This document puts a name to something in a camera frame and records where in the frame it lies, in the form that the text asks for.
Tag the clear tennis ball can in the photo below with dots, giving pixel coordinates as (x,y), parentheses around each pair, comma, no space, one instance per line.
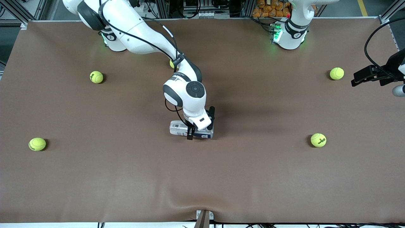
(178,128)

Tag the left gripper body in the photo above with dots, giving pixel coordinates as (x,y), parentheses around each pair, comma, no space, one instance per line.
(395,65)

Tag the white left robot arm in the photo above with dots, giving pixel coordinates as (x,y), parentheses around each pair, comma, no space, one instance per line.
(294,39)

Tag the brown table cover mat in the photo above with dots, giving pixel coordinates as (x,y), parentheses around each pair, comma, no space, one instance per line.
(202,177)

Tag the white power strip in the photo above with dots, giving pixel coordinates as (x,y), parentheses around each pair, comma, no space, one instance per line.
(205,14)

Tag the yellow tennis ball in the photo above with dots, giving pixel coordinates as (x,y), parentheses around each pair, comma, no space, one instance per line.
(336,73)
(96,77)
(318,140)
(172,65)
(37,144)

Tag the pile of orange items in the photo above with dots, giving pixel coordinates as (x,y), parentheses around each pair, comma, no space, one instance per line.
(272,8)

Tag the aluminium frame strut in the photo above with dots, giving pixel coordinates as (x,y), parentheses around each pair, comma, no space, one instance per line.
(17,12)
(388,14)

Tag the power strip with black plugs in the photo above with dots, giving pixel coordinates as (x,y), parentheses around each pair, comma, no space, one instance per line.
(147,8)

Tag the grey metal table bracket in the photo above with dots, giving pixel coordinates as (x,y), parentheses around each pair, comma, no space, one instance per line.
(204,218)

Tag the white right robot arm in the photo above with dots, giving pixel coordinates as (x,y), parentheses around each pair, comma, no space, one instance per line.
(136,28)

